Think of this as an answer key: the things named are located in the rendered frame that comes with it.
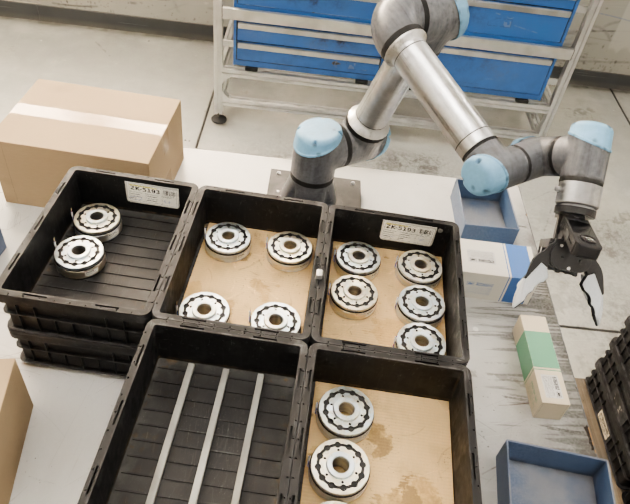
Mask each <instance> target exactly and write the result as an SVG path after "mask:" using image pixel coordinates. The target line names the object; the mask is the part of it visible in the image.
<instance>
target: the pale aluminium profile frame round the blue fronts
mask: <svg viewBox="0 0 630 504"><path fill-rule="evenodd" d="M603 1H604V0H591V1H590V3H589V6H581V5H578V8H577V10H576V13H584V14H585V16H584V18H583V20H582V23H581V25H580V28H579V30H578V33H577V35H576V37H575V40H574V42H573V45H572V47H571V48H568V47H560V46H551V45H543V44H535V43H527V42H518V41H510V40H502V39H493V38H485V37H477V36H469V35H462V36H461V37H459V38H457V39H456V40H453V41H450V40H449V41H448V42H447V43H446V44H445V45H447V46H455V47H463V48H472V49H480V50H488V51H497V52H505V53H513V54H522V55H530V56H538V57H547V58H555V59H563V60H566V62H565V64H564V66H563V69H562V71H561V74H560V76H559V79H555V78H549V80H548V82H547V85H546V87H545V90H544V92H543V95H542V97H541V99H542V102H535V101H533V100H531V99H522V98H515V99H510V98H501V97H493V96H484V95H476V94H467V93H465V95H466V96H467V97H468V99H469V100H470V101H471V103H472V104H473V105H475V106H484V107H492V108H501V109H509V110H518V111H525V112H526V115H527V118H528V121H529V123H530V126H531V129H532V130H525V129H516V128H507V127H499V126H490V125H489V127H490V128H491V129H492V131H493V132H494V133H495V135H496V136H497V137H501V138H510V139H518V138H524V137H528V136H535V137H546V135H547V132H548V130H549V127H550V125H551V123H552V120H553V118H554V116H555V113H556V111H557V109H558V106H559V104H560V102H561V99H562V97H563V95H564V92H565V90H566V88H567V85H568V83H569V81H570V78H571V76H572V74H573V71H574V69H575V67H576V64H577V62H578V60H579V57H580V55H581V53H582V50H583V48H584V46H585V43H586V41H587V39H588V36H589V34H590V32H591V29H592V27H593V25H594V22H595V20H596V17H597V15H598V13H599V10H600V8H601V6H602V3H603ZM223 19H230V21H229V24H228V27H227V30H226V33H225V36H224V39H223ZM234 20H239V21H247V22H256V23H264V24H273V25H281V26H290V27H298V28H307V29H315V30H323V31H331V32H339V33H347V34H356V35H364V36H372V33H371V24H370V23H361V22H353V21H345V20H337V19H329V18H321V17H313V16H305V15H296V14H288V13H279V12H271V11H262V10H254V9H246V8H237V7H234V0H233V7H229V6H223V0H213V32H214V114H215V115H213V116H212V117H211V121H212V122H213V123H216V124H223V123H225V122H226V121H227V118H226V116H224V115H222V113H223V105H224V106H233V107H241V108H250V109H259V110H267V111H276V112H285V113H293V114H302V115H311V116H319V117H328V118H337V119H345V118H346V116H347V114H348V112H349V110H350V109H343V108H335V107H326V106H317V105H309V104H300V103H292V102H283V101H274V100H266V99H257V98H248V97H240V96H231V94H229V93H228V92H227V91H226V90H227V87H228V83H229V80H230V77H236V78H244V79H253V80H261V81H270V82H278V83H287V84H295V85H304V86H313V87H321V88H330V89H338V90H347V91H355V92H364V93H366V92H367V90H368V88H369V86H370V85H371V83H372V82H368V80H361V79H355V80H348V79H340V78H331V77H323V76H314V75H306V74H297V73H289V72H280V71H272V70H263V69H258V67H251V66H245V67H238V66H234V65H233V33H234ZM548 84H549V85H556V86H555V88H554V91H553V93H551V91H550V88H549V86H548ZM537 113H543V117H542V120H541V122H540V119H539V116H538V114H537ZM388 122H389V125H397V126H406V127H415V128H423V129H432V130H440V129H439V128H438V126H437V125H436V123H435V122H434V121H433V119H430V118H421V117H412V116H404V115H395V114H393V115H392V117H391V118H390V120H389V121H388Z"/></svg>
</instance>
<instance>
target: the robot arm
mask: <svg viewBox="0 0 630 504"><path fill-rule="evenodd" d="M468 8H469V6H468V2H467V0H380V1H379V2H378V3H377V5H376V7H375V9H374V11H373V15H372V19H371V33H372V38H373V41H374V44H375V47H376V49H377V51H378V53H379V54H380V56H381V57H382V59H383V60H384V61H383V63H382V65H381V67H380V68H379V70H378V72H377V74H376V76H375V77H374V79H373V81H372V83H371V85H370V86H369V88H368V90H367V92H366V94H365V95H364V97H363V99H362V101H361V103H360V104H359V105H355V106H353V107H352V108H351V109H350V110H349V112H348V114H347V116H346V118H345V119H344V120H343V121H341V122H336V121H334V120H332V119H329V118H324V119H322V118H321V117H317V118H311V119H308V120H306V121H304V122H303V123H301V124H300V125H299V127H298V128H297V130H296V135H295V138H294V141H293V155H292V163H291V171H290V175H289V177H288V179H287V181H286V183H285V184H284V186H283V188H282V191H281V196H283V197H290V198H297V199H303V200H310V201H317V202H323V203H325V204H326V205H327V206H328V208H329V207H330V206H332V205H335V204H336V194H335V189H334V183H333V179H334V174H335V170H336V169H338V168H341V167H345V166H348V165H352V164H355V163H359V162H363V161H369V160H373V159H375V158H377V157H379V156H381V155H382V154H384V153H385V151H386V150H387V149H388V147H389V144H390V140H391V139H390V138H389V136H390V135H391V132H390V126H389V122H388V121H389V120H390V118H391V117H392V115H393V114H394V112H395V110H396V109H397V107H398V106H399V104H400V103H401V101H402V99H403V98H404V96H405V95H406V93H407V91H408V90H409V88H410V89H411V90H412V91H413V93H414V94H415V96H416V97H417V98H418V100H419V101H420V103H421V104H422V105H423V107H424V108H425V110H426V111H427V112H428V114H429V115H430V117H431V118H432V119H433V121H434V122H435V123H436V125H437V126H438V128H439V129H440V130H441V132H442V133H443V135H444V136H445V137H446V139H447V140H448V142H449V143H450V144H451V146H452V147H453V149H454V150H455V151H456V153H457V154H458V155H459V157H460V158H461V160H462V161H463V162H464V164H463V166H462V169H461V177H462V178H463V184H464V186H465V188H466V189H467V190H468V191H469V192H470V193H472V194H474V195H476V196H486V195H491V194H496V193H499V192H502V191H503V190H505V189H508V188H510V187H513V186H516V185H519V184H522V183H525V182H528V181H531V180H533V179H536V178H539V177H543V176H560V178H559V185H558V186H555V188H554V190H555V191H557V194H556V199H555V203H556V204H557V205H555V207H554V213H555V218H557V219H556V224H555V229H554V233H553V238H548V239H540V243H539V248H538V253H537V254H536V255H535V256H534V257H533V258H532V260H531V262H530V264H529V267H528V270H527V272H526V274H525V275H524V276H523V278H522V279H521V280H520V281H519V282H518V284H517V289H516V292H515V294H514V297H513V303H512V307H513V308H516V307H517V306H518V305H520V304H521V303H522V302H524V300H525V298H526V296H527V295H528V294H530V293H531V292H533V290H534V288H535V286H536V285H537V284H538V283H542V282H544V281H545V280H546V279H547V278H548V271H547V270H553V271H554V272H555V273H560V272H563V273H564V274H568V275H572V276H574V277H577V274H578V273H583V272H584V274H581V282H580V283H579V285H580V288H581V290H582V291H583V294H584V297H585V299H586V300H587V303H588V305H589V306H590V307H591V314H592V318H593V321H594V323H595V326H599V325H600V321H601V318H602V312H603V294H604V279H603V272H602V269H601V267H600V265H599V264H598V262H597V259H598V257H599V255H600V253H601V250H602V246H601V244H600V242H599V240H598V238H597V236H596V234H595V232H594V230H593V228H592V226H591V224H590V223H589V221H588V220H594V219H595V218H596V213H597V211H596V210H598V209H599V207H600V202H601V198H602V193H603V185H604V181H605V177H606V172H607V167H608V163H609V158H610V154H611V153H612V150H611V148H612V142H613V136H614V131H613V129H612V128H611V127H610V126H608V125H606V124H604V123H600V122H595V121H578V122H575V123H573V124H572V125H571V127H570V131H568V134H569V135H564V136H548V137H535V136H528V137H524V138H518V139H516V140H514V141H513V142H512V143H511V145H509V146H506V147H504V146H503V144H502V143H501V141H500V140H499V139H498V138H497V136H496V135H495V133H494V132H493V131H492V129H491V128H490V127H489V125H488V124H487V123H486V121H485V120H484V119H483V117H482V116H481V115H480V113H479V112H478V111H477V109H476V108H475V107H474V105H473V104H472V103H471V101H470V100H469V99H468V97H467V96H466V95H465V93H464V92H463V91H462V89H461V88H460V87H459V85H458V84H457V83H456V81H455V80H454V79H453V77H452V76H451V75H450V73H449V72H448V71H447V69H446V68H445V67H444V65H443V64H442V63H441V61H440V60H439V59H438V57H437V56H438V55H439V54H440V52H441V50H442V49H443V47H444V46H445V44H446V43H447V42H448V41H449V40H450V41H453V40H456V39H457V38H459V37H461V36H462V35H463V34H464V33H465V31H466V29H467V27H468V23H469V15H470V14H469V10H468ZM541 247H542V249H541ZM540 249H541V252H540Z"/></svg>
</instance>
